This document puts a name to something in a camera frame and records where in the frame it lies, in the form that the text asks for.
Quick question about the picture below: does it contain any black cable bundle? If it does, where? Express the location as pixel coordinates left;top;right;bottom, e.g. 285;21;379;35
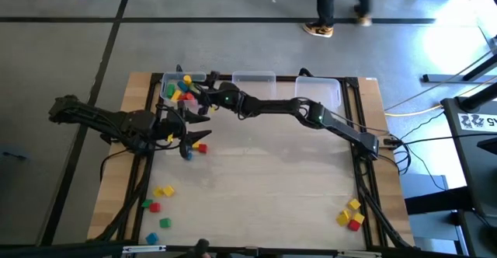
355;160;415;250
88;148;155;243

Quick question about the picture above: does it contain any black aluminium table frame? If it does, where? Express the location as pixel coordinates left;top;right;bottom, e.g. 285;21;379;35
87;72;415;251

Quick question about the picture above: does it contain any black cart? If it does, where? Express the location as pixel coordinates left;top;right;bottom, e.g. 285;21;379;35
440;82;497;217

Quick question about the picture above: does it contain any silver bracket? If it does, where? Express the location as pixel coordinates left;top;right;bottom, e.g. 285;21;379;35
122;245;167;254
336;249;384;258

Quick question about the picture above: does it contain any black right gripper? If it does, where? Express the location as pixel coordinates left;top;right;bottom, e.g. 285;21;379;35
193;71;244;117

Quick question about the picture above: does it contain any black floor cable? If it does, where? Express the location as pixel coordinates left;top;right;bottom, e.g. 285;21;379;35
403;133;497;145

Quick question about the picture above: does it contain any black rig crossbar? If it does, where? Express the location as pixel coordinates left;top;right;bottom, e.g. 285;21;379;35
0;240;497;258

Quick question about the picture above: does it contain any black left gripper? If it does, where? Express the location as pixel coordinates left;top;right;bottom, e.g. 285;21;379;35
155;101;213;160

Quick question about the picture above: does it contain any yellow floor cable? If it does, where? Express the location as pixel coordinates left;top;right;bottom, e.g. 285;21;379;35
384;47;497;118

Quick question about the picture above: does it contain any white printed label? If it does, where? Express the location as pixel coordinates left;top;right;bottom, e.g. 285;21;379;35
457;113;497;131

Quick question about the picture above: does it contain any clear plastic bin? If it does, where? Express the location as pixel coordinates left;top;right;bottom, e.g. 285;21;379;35
231;70;277;106
159;71;207;106
294;75;342;114

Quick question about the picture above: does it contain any black stand base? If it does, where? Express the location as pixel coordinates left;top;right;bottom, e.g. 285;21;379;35
422;51;497;84

